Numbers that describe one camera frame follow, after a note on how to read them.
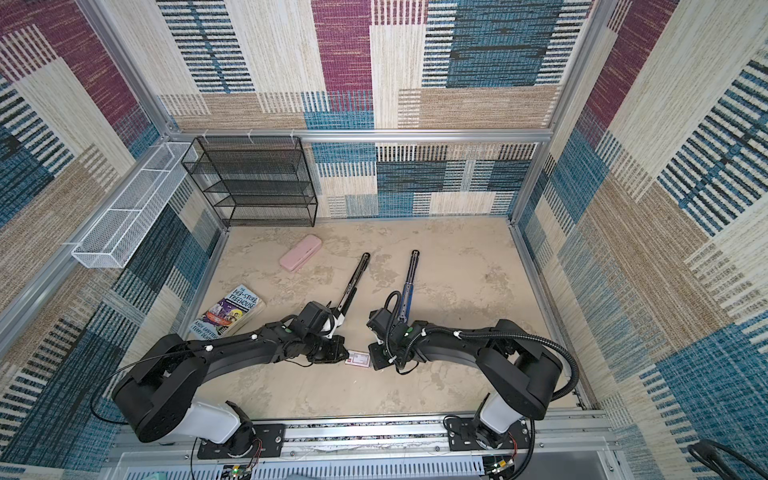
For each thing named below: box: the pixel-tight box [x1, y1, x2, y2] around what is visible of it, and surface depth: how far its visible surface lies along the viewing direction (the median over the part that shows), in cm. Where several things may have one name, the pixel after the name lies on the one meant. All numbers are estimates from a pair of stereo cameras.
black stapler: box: [338, 252, 371, 317], surface depth 103 cm
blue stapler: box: [398, 249, 420, 324], surface depth 104 cm
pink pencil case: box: [280, 234, 323, 273], surface depth 110 cm
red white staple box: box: [344, 350, 370, 368], surface depth 87 cm
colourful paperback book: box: [190, 284, 266, 340], surface depth 95 cm
